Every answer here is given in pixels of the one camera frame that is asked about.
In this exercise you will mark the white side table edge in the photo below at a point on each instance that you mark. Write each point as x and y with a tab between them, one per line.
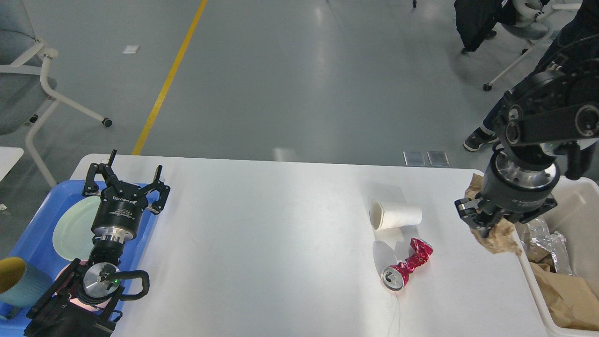
9	156

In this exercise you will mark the black jacket on chair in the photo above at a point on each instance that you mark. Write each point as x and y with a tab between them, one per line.
475	19

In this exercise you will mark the person in dark trousers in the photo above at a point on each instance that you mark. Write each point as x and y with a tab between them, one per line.
585	24

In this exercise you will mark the pink mug dark inside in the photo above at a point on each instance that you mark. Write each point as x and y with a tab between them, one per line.
87	286

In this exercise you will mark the crushed red can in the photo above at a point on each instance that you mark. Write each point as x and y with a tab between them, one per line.
396	277

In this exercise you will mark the white waste bin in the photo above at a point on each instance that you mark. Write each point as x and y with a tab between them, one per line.
576	216

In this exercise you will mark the grey office chair left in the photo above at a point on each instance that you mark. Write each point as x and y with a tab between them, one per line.
28	93

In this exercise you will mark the grey office chair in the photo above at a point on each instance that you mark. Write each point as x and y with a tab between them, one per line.
535	26
28	93

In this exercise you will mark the brown paper bag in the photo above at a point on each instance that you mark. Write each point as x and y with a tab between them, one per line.
569	299

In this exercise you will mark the brown paper ball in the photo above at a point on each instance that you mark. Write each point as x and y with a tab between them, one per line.
500	238

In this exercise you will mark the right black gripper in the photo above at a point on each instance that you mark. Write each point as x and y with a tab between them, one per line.
507	191

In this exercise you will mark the teal mug yellow inside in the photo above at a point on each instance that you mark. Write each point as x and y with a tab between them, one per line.
21	285

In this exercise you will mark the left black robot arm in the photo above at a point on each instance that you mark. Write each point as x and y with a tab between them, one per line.
53	315

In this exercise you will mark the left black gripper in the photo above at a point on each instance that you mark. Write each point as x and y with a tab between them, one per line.
119	213

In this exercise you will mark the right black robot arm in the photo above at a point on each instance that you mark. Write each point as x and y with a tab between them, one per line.
549	114

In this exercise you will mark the mint green plate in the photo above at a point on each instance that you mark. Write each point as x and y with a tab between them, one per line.
72	237

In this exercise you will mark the white paper cup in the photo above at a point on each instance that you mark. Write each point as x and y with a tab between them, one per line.
388	215

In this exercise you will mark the grey office chair right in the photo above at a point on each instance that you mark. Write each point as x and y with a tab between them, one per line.
535	26

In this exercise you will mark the crushed clear plastic bottle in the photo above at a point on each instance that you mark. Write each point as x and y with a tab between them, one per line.
543	246

